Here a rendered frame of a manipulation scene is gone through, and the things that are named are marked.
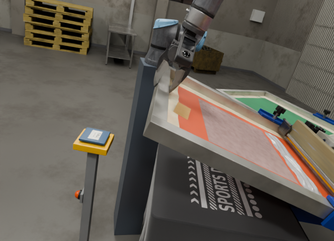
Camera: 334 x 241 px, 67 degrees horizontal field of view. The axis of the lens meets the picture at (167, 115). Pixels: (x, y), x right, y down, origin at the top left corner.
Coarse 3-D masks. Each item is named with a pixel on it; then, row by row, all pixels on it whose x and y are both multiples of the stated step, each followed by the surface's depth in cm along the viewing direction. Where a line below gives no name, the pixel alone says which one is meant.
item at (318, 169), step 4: (288, 136) 102; (292, 140) 98; (296, 144) 95; (300, 148) 92; (304, 152) 90; (308, 156) 87; (308, 160) 86; (312, 160) 85; (312, 164) 84; (316, 164) 83; (316, 168) 82; (320, 168) 81; (320, 172) 80; (324, 172) 79; (324, 176) 78; (328, 176) 78; (328, 180) 76; (332, 184) 74
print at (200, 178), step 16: (192, 160) 102; (192, 176) 92; (208, 176) 94; (224, 176) 96; (192, 192) 84; (208, 192) 85; (224, 192) 87; (240, 192) 89; (208, 208) 78; (224, 208) 80; (240, 208) 82; (256, 208) 83
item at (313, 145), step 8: (296, 128) 101; (304, 128) 97; (296, 136) 99; (304, 136) 95; (312, 136) 91; (304, 144) 93; (312, 144) 90; (320, 144) 86; (312, 152) 88; (320, 152) 85; (328, 152) 82; (320, 160) 83; (328, 160) 80; (328, 168) 79
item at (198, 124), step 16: (192, 112) 80; (192, 128) 69; (208, 128) 74; (224, 128) 82; (224, 144) 70; (240, 144) 76; (256, 144) 84; (256, 160) 71; (272, 160) 78; (288, 176) 73; (320, 192) 74
